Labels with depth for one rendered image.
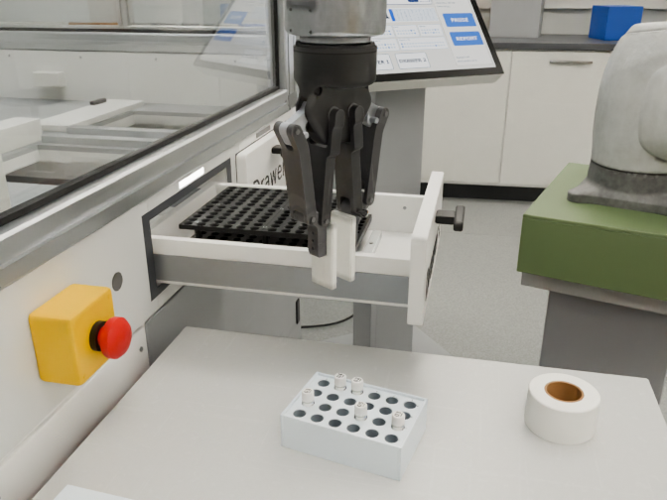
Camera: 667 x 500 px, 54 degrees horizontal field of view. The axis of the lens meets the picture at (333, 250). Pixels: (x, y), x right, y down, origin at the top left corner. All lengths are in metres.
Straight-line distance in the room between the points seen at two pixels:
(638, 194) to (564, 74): 2.74
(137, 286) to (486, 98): 3.16
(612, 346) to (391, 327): 1.02
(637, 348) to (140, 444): 0.81
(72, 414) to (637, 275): 0.78
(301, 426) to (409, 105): 1.34
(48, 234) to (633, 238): 0.77
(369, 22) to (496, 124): 3.28
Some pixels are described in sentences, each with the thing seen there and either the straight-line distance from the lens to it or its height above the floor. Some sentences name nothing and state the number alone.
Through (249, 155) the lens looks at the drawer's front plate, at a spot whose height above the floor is 0.92.
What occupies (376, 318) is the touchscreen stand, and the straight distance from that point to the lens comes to 2.04.
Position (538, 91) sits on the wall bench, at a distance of 3.82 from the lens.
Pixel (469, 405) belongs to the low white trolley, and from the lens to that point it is 0.75.
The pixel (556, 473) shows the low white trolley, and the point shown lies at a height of 0.76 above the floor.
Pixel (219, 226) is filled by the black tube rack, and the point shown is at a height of 0.90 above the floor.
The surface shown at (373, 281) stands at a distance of 0.76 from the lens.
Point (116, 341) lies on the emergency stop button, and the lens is 0.64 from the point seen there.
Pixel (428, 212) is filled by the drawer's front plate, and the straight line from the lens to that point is 0.80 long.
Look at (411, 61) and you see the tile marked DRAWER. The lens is 1.76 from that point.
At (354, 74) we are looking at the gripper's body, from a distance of 0.58.
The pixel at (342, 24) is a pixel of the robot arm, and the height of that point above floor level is 1.15.
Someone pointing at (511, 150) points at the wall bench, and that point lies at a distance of 3.87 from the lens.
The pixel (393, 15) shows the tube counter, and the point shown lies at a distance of 1.83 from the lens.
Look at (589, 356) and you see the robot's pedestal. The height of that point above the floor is 0.60.
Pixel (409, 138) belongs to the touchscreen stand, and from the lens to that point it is 1.89.
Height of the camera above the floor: 1.18
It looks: 22 degrees down
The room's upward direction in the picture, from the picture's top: straight up
